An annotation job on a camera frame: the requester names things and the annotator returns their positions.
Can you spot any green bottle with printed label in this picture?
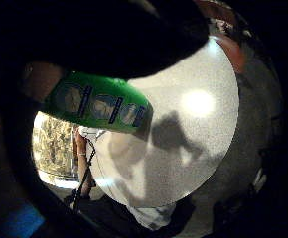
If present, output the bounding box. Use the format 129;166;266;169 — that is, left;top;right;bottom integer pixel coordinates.
43;70;155;135

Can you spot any red-brown chair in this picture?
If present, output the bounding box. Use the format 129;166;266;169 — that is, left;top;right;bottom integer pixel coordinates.
213;33;248;75

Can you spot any the person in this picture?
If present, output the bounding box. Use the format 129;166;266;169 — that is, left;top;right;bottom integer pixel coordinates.
72;125;198;238

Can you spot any small white object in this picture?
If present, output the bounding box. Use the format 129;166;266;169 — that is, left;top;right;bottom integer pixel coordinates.
252;168;268;193

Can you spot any blue object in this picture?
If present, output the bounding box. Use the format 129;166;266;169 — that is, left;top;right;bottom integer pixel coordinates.
0;202;47;238

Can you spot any black cable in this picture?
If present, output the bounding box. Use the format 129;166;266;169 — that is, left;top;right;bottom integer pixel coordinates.
71;137;97;212

